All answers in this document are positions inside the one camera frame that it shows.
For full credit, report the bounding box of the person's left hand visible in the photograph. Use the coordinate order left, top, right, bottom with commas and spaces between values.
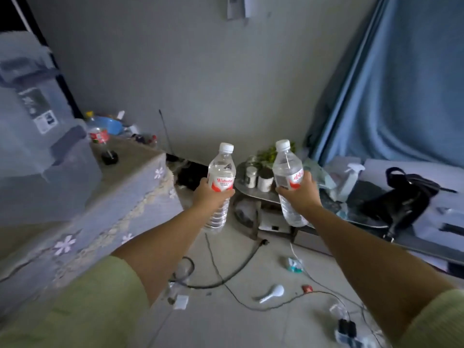
192, 177, 235, 214

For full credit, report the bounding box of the person's right hand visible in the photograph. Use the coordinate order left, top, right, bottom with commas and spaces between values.
275, 171, 323, 214

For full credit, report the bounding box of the clear water bottle red label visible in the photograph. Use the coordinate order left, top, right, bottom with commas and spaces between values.
272, 139, 309, 228
204, 143, 237, 233

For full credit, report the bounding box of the person's left forearm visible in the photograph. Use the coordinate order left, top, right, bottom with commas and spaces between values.
110, 203, 204, 305

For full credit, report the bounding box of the person's right forearm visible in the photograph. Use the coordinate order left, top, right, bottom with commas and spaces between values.
307, 203, 456, 345

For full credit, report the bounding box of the white cup dark lid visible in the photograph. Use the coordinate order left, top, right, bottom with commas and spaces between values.
257, 168, 275, 193

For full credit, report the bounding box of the low glass-top table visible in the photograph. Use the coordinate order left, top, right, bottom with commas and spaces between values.
232, 180, 464, 267

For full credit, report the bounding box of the green plant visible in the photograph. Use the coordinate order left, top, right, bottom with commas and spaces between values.
253, 141, 296, 168

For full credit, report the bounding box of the white spray bottle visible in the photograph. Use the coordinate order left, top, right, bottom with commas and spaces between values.
336, 163, 366, 203

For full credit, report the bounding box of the thin black antenna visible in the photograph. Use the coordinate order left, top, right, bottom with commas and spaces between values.
158, 109, 175, 157

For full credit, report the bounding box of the white spoon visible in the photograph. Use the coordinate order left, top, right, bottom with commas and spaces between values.
258, 284, 285, 304

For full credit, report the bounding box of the grey flowered tablecloth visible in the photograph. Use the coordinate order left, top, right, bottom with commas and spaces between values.
0, 135, 184, 317

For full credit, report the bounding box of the black bag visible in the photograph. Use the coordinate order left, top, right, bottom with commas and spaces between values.
358, 167, 458, 243

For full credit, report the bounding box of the blue bowl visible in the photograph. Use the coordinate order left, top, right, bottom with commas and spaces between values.
94, 116, 124, 137

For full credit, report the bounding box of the yellow-capped bottle red label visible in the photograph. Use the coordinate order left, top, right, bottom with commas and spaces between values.
84, 111, 110, 146

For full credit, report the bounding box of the white power strip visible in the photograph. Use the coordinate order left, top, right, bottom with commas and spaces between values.
334, 318, 379, 348

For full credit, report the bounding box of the blue curtain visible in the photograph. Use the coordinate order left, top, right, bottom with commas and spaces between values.
307, 0, 464, 168

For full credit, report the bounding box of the light green left sleeve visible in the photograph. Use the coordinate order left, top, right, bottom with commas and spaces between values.
0, 256, 151, 348

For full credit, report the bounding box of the light green sleeve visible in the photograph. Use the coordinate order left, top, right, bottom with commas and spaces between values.
0, 256, 151, 348
395, 289, 464, 348

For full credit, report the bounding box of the grey covered appliance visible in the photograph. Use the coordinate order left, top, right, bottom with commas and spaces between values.
0, 30, 103, 226

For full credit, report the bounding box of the light green right sleeve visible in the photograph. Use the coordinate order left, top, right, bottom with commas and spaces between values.
395, 289, 464, 348

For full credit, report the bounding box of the thick black cable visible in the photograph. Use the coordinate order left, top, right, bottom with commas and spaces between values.
173, 239, 270, 290

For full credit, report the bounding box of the thin black cable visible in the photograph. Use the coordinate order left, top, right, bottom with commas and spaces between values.
204, 232, 351, 321

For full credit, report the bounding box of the white wall fixture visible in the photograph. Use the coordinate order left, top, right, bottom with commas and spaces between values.
227, 0, 255, 21

